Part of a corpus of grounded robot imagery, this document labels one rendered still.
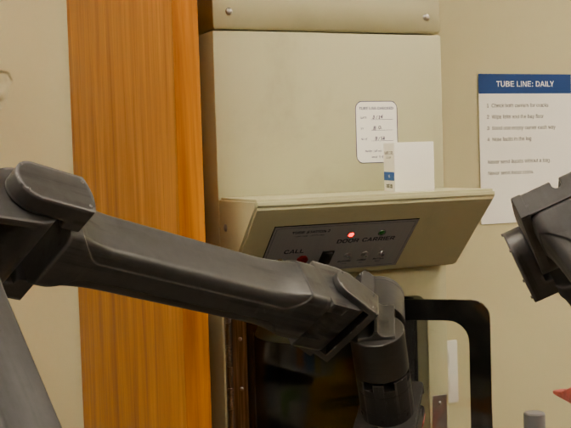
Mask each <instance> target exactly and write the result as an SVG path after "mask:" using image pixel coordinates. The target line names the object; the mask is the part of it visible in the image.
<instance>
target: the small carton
mask: <svg viewBox="0 0 571 428"><path fill-rule="evenodd" d="M383 158H384V190H385V191H390V192H410V191H433V190H434V189H435V188H434V152H433V142H404V143H386V144H383Z"/></svg>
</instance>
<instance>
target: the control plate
mask: <svg viewBox="0 0 571 428"><path fill-rule="evenodd" d="M419 219H420V218H411V219H397V220H383V221H368V222H340V223H326V224H312V225H297V226H283V227H274V231H273V233H272V235H271V238H270V240H269V243H268V246H267V248H266V251H265V253H264V255H263V258H265V259H270V260H277V259H279V258H282V259H283V261H286V260H294V261H296V260H297V258H298V257H300V256H307V257H308V261H307V262H306V263H307V264H309V263H310V262H311V261H315V262H318V261H319V259H320V257H321V254H322V252H323V251H335V252H334V254H333V257H332V258H331V261H330V263H329V264H326V265H329V266H333V267H335V268H339V269H344V268H365V267H375V266H386V265H395V264H396V263H397V261H398V259H399V257H400V255H401V253H402V251H403V249H404V248H405V246H406V244H407V242H408V240H409V238H410V236H411V234H412V232H413V231H414V229H415V227H416V224H417V223H418V221H419ZM383 229H385V230H386V233H385V234H384V235H381V236H380V235H378V232H379V231H380V230H383ZM350 232H355V235H354V236H353V237H352V238H348V237H347V234H348V233H350ZM382 250H384V251H385V253H384V256H380V255H378V253H379V251H382ZM364 251H367V252H368V254H367V257H363V256H361V254H362V252H364ZM348 252H349V253H351V255H350V258H349V259H347V258H345V257H343V256H344V254H346V253H348Z"/></svg>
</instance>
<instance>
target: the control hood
mask: <svg viewBox="0 0 571 428"><path fill-rule="evenodd" d="M494 197H495V192H494V191H493V189H467V188H435V189H434V190H433V191H410V192H390V191H385V190H377V191H359V192H341V193H322V194H286V195H267V196H249V197H230V198H221V200H220V201H219V221H220V246H221V247H223V248H227V249H230V250H233V251H238V252H241V253H245V254H248V255H251V256H257V257H261V258H263V255H264V253H265V251H266V248H267V246H268V243H269V240H270V238H271V235H272V233H273V231H274V227H283V226H297V225H312V224H326V223H340V222H368V221H383V220H397V219H411V218H420V219H419V221H418V223H417V224H416V227H415V229H414V231H413V232H412V234H411V236H410V238H409V240H408V242H407V244H406V246H405V248H404V249H403V251H402V253H401V255H400V257H399V259H398V261H397V263H396V264H395V265H386V266H375V267H355V268H344V269H341V270H342V271H344V272H347V273H355V272H362V271H363V270H365V271H376V270H387V269H397V268H417V267H428V266H438V265H449V264H454V263H456V261H457V260H458V258H459V256H460V254H461V253H462V251H463V250H464V248H465V246H466V244H467V242H468V240H469V239H470V238H471V236H472V234H473V232H474V230H475V229H476V227H477V225H478V224H479V222H480V220H481V219H482V217H483V215H484V213H485V212H486V210H487V209H488V207H489V205H490V203H491V201H492V199H493V198H494Z"/></svg>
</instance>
